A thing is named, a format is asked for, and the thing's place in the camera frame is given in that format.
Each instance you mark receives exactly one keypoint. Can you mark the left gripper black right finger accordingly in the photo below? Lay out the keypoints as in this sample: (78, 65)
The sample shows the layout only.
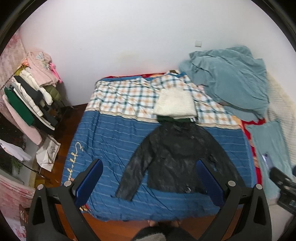
(254, 221)

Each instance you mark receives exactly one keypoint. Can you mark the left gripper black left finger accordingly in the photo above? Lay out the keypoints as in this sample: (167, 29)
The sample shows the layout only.
(44, 222)

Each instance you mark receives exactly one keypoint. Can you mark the black leather jacket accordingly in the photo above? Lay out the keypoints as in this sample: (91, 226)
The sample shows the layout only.
(168, 156)

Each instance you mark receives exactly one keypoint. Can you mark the clothes rack with hanging clothes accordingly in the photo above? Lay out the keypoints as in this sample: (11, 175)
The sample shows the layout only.
(31, 97)

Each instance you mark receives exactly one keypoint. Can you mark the red patterned under sheet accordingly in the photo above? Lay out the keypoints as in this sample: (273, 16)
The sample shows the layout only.
(243, 125)

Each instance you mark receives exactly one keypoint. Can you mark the teal blue pillow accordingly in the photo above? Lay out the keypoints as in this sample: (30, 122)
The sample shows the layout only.
(271, 151)

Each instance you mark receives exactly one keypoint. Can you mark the white paper bag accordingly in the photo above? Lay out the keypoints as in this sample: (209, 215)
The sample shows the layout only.
(47, 153)

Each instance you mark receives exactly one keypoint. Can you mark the white quilted headboard cushion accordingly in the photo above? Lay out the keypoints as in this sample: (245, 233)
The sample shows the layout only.
(282, 108)

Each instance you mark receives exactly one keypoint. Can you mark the teal blue crumpled blanket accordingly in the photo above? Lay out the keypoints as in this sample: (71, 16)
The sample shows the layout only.
(233, 78)

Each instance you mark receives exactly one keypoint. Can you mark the blue striped plaid bed sheet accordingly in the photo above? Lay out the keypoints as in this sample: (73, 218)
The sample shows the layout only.
(119, 115)

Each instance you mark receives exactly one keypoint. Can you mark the dark green folded garment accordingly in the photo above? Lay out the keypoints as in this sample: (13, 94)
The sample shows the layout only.
(168, 119)

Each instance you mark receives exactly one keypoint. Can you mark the white fluffy folded garment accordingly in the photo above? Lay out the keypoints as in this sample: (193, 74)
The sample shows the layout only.
(175, 103)

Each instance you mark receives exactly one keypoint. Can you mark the white wall switch plate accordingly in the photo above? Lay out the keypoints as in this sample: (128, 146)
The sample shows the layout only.
(198, 44)

